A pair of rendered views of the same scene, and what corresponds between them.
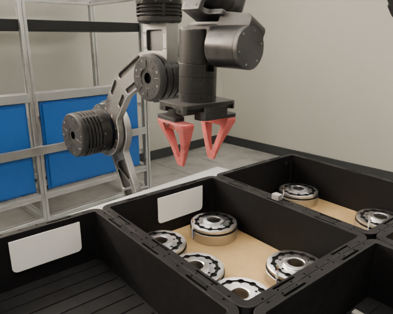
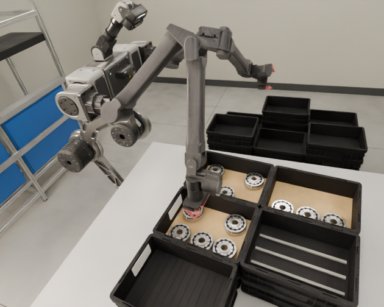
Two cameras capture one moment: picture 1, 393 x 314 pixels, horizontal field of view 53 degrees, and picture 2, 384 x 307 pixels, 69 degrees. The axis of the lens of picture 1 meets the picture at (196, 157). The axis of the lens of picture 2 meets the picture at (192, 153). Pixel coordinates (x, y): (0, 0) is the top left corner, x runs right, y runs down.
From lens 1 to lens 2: 0.73 m
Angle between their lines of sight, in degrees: 28
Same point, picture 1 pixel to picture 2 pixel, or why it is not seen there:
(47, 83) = not seen: outside the picture
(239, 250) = (208, 218)
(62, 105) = (17, 118)
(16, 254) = (135, 270)
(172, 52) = (132, 120)
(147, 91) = (124, 143)
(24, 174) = (14, 174)
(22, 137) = (2, 153)
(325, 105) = not seen: hidden behind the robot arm
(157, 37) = not seen: hidden behind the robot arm
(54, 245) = (144, 257)
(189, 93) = (195, 199)
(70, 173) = (42, 158)
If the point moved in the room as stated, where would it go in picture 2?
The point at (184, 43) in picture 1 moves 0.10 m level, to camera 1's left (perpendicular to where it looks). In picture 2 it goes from (191, 186) to (164, 197)
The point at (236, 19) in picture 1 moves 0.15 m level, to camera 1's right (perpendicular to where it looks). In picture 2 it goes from (212, 178) to (249, 162)
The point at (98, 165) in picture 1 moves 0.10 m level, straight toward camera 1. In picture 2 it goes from (57, 144) to (60, 148)
